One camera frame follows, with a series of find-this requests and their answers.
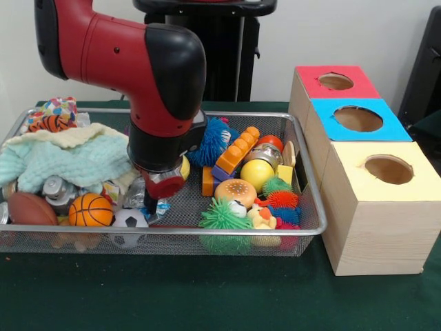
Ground shallow mesh bin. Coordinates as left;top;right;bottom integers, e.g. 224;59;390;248
0;106;328;258

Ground toy hamburger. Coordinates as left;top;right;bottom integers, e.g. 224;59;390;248
214;179;258;208

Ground wooden box with three holes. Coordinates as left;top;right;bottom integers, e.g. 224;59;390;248
288;65;441;277

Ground blue spiky ball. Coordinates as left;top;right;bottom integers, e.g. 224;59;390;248
187;117;232;167

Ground green spiky ball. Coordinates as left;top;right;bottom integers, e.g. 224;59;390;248
198;197;254;254

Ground dark green side tablecloth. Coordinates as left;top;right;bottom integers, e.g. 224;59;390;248
406;110;441;146

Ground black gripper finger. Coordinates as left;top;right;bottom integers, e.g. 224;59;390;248
143;195;158;215

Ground small soccer ball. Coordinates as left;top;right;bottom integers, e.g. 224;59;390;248
110;208;149;249

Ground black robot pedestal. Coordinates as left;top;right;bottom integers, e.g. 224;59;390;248
132;0;278;103

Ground clear plastic bottle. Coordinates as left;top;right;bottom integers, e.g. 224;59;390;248
123;177;172;225

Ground cream knitted cloth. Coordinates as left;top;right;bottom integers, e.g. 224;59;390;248
1;122;141;194

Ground small orange basketball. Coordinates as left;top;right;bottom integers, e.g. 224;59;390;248
68;192;114;228

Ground light blue knitted cloth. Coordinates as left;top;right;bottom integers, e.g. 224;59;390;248
0;134;134;194

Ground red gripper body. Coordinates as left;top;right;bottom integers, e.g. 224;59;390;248
140;167;183;200

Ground orange and purple toy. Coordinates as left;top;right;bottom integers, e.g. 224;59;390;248
202;126;261;197

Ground brown red ball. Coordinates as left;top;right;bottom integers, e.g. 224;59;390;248
8;192;59;227

